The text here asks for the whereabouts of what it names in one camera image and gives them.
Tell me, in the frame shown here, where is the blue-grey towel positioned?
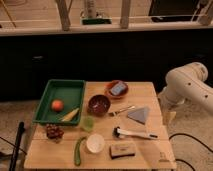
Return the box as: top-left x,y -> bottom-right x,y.
127,106 -> 150,124

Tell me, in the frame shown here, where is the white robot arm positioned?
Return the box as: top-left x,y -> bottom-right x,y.
158,62 -> 213,125

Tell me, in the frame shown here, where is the white paper cup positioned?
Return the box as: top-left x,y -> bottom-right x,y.
86,134 -> 105,154

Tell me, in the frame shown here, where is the light green cup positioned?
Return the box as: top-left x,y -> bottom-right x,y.
80,116 -> 94,132

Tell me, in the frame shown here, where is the white black brush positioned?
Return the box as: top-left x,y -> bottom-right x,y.
113,127 -> 158,139

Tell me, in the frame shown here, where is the orange-brown plate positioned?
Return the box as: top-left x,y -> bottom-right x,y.
105,80 -> 129,99

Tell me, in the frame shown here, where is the blue sponge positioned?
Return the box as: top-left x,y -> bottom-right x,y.
110,81 -> 126,96

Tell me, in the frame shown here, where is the wooden block eraser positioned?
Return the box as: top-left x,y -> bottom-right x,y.
109,143 -> 136,159

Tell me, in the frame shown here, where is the dark red bowl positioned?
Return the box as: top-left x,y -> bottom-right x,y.
87,94 -> 111,117

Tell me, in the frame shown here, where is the green cucumber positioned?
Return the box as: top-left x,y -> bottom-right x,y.
74,137 -> 86,166

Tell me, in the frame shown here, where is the yellow corn cob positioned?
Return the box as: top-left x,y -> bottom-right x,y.
61,108 -> 79,122

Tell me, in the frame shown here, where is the green plastic tray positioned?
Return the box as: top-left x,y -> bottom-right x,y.
33,79 -> 85,126

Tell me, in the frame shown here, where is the orange tomato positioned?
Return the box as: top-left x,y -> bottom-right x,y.
51,99 -> 64,112

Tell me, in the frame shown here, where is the bunch of dark grapes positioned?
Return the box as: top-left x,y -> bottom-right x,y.
46,124 -> 64,139

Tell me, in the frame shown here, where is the green base stand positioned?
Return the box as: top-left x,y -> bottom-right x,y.
82,18 -> 112,25

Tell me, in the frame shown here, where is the black pole stand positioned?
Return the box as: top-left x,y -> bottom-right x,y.
9,122 -> 25,171

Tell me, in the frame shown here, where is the black floor cable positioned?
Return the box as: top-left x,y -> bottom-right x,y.
168,132 -> 213,171

